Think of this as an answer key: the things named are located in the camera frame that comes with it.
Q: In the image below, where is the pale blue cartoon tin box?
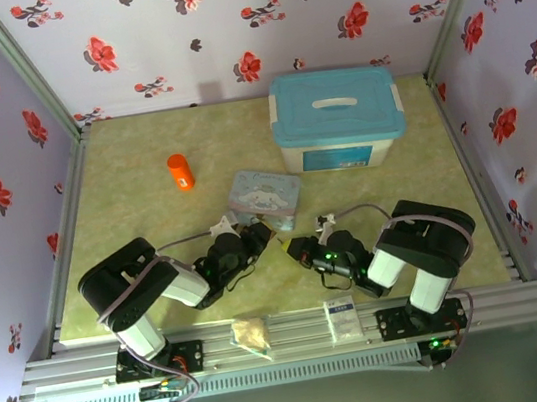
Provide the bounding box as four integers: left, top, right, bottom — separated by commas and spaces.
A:
222, 161, 310, 241

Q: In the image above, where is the white paper packet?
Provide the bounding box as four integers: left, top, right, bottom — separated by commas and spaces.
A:
322, 294, 364, 345

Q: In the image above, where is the clear bag of beige items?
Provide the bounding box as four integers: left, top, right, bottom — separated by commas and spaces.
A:
228, 313, 277, 367

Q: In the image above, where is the orange cylindrical container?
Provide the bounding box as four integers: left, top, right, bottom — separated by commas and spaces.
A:
165, 151, 198, 195

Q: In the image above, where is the blue-lidded plastic storage box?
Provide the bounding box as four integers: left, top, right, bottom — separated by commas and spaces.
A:
262, 57, 414, 183

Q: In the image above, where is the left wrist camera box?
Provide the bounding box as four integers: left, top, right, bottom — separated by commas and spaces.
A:
205, 213, 239, 239

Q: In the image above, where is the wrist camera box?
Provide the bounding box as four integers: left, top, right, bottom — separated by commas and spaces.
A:
205, 213, 239, 239
311, 210, 341, 245

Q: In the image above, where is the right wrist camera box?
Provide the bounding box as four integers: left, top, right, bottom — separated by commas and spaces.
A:
311, 210, 341, 245

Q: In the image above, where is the grey right arm cable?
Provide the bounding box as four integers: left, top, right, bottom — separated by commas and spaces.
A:
329, 188, 480, 292

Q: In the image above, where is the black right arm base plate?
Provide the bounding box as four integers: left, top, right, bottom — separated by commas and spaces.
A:
374, 296, 470, 343

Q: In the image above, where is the aluminium front mounting rail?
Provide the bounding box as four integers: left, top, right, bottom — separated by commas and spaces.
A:
15, 273, 537, 402

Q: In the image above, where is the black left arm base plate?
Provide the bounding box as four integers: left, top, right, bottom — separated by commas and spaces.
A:
112, 338, 208, 385

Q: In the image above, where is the white slotted cable duct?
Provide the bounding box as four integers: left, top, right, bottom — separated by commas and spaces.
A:
41, 344, 422, 402

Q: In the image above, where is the grey left base cable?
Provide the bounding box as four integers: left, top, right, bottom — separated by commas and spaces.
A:
135, 352, 204, 402

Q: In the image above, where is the grey base cable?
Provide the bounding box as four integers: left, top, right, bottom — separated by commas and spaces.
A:
135, 352, 204, 402
411, 287, 485, 373

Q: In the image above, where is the grey right base cable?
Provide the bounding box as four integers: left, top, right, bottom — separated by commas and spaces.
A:
411, 287, 485, 373

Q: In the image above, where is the aluminium table side rail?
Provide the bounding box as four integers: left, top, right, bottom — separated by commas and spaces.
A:
16, 131, 122, 356
423, 64, 532, 291

